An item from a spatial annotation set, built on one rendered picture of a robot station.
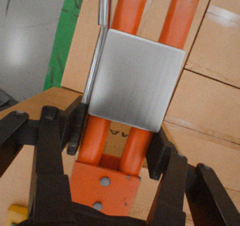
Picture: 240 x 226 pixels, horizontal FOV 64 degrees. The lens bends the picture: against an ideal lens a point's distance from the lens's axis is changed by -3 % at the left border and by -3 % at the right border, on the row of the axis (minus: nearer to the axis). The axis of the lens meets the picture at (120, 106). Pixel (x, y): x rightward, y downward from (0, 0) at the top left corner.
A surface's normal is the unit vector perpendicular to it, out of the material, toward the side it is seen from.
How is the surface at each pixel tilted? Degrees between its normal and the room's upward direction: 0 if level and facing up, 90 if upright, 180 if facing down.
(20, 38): 0
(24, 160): 0
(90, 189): 1
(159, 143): 91
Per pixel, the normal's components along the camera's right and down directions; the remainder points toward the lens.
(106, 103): -0.03, 0.25
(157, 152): -0.95, -0.29
